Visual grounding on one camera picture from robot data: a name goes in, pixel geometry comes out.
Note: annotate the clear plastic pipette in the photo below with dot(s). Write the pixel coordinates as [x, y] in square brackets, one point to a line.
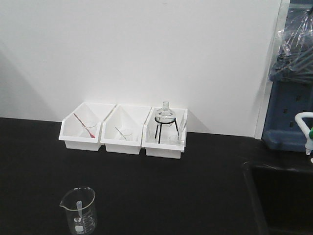
[79, 206]

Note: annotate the glass beaker with pipette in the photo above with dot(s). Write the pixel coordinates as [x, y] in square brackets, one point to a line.
[87, 224]

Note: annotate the round glass flask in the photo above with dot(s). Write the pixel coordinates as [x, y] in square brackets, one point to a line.
[165, 114]

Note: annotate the right white plastic bin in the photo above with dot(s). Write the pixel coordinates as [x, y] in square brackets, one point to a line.
[172, 142]

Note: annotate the white plastic bin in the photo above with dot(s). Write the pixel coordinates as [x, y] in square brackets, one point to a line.
[71, 128]
[124, 116]
[172, 142]

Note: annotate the small glass beaker middle bin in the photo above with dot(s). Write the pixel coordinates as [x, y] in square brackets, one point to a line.
[128, 133]

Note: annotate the small glass beaker bin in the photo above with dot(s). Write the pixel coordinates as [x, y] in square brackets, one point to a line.
[92, 126]
[128, 133]

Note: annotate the middle white plastic bin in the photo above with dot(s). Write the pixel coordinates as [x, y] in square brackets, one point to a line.
[124, 116]

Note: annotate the red stirring rod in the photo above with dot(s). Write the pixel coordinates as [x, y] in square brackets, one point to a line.
[90, 134]

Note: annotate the small glass beaker left bin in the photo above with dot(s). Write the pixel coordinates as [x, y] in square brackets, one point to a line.
[92, 126]

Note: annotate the left white plastic bin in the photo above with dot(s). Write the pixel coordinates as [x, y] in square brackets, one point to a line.
[71, 128]

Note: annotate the blue plastic rack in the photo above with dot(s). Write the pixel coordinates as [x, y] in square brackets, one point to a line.
[288, 97]

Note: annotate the clear plastic wrap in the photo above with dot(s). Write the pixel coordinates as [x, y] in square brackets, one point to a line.
[292, 49]

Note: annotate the black lab sink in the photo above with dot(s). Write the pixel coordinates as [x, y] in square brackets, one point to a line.
[281, 198]

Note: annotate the white lab faucet green knob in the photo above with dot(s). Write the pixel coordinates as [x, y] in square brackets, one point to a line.
[308, 132]

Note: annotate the black wire tripod stand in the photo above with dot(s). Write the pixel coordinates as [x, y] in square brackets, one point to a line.
[160, 124]

